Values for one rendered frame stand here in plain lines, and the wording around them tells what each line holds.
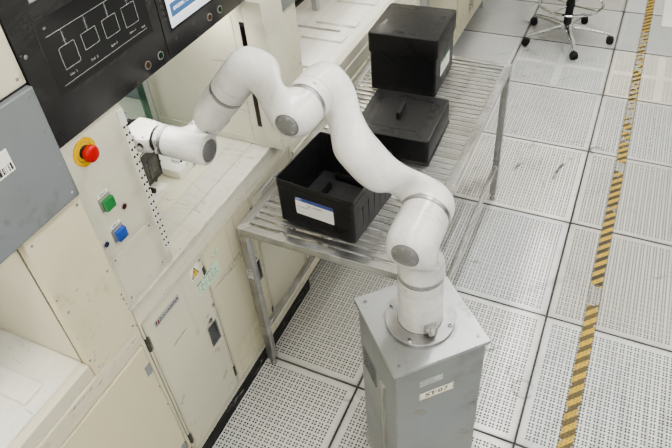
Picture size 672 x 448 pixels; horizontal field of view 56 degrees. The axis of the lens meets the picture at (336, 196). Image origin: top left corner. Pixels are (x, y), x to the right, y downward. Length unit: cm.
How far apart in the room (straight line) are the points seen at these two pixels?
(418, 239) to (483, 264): 158
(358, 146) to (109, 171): 60
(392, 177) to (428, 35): 118
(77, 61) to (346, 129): 58
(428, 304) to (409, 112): 91
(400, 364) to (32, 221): 93
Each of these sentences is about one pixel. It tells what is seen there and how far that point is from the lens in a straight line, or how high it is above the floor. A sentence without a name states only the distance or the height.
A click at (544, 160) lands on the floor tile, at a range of 356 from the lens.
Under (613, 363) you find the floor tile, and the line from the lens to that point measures 272.
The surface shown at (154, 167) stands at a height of 99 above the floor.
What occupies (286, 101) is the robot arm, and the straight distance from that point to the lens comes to 130.
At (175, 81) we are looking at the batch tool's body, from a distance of 227.
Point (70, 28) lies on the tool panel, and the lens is 142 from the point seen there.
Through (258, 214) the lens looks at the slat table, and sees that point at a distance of 209.
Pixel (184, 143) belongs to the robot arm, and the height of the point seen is 122.
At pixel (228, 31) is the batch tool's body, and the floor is 129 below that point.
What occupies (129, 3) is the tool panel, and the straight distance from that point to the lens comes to 154.
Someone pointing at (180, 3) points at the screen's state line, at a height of 151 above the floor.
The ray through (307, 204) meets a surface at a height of 87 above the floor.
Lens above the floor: 214
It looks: 41 degrees down
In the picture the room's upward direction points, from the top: 5 degrees counter-clockwise
